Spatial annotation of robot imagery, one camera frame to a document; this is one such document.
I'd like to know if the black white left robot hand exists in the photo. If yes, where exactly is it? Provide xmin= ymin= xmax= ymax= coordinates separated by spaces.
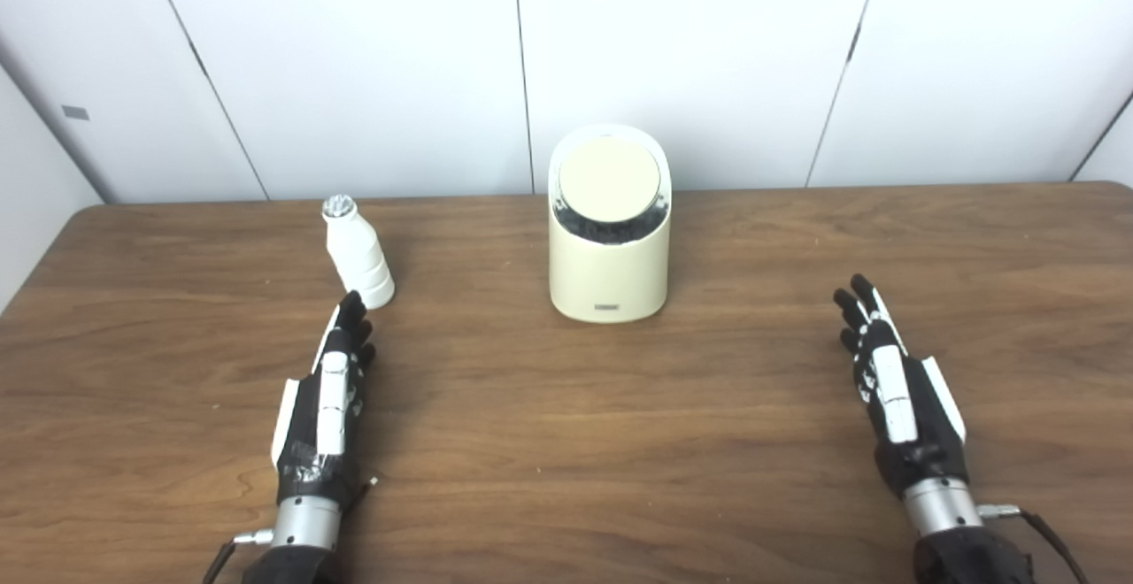
xmin=271 ymin=291 xmax=377 ymax=504

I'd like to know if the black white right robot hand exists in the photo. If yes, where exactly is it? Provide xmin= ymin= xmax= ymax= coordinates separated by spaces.
xmin=832 ymin=274 xmax=970 ymax=501

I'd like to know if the small white plastic bottle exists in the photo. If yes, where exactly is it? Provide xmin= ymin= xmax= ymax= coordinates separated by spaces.
xmin=320 ymin=195 xmax=397 ymax=311

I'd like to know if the cream round bin lid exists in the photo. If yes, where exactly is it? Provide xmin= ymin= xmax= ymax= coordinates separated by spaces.
xmin=558 ymin=137 xmax=662 ymax=222

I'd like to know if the cream-colored bin body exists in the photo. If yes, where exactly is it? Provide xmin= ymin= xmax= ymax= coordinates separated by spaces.
xmin=547 ymin=124 xmax=673 ymax=325

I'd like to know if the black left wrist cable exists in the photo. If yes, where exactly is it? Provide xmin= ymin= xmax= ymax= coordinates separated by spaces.
xmin=202 ymin=529 xmax=275 ymax=584

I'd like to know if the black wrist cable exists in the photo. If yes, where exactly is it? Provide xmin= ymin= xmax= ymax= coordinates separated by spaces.
xmin=202 ymin=529 xmax=275 ymax=584
xmin=978 ymin=504 xmax=1091 ymax=584

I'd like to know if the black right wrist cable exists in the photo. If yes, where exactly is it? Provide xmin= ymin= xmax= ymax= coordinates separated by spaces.
xmin=978 ymin=504 xmax=1091 ymax=584

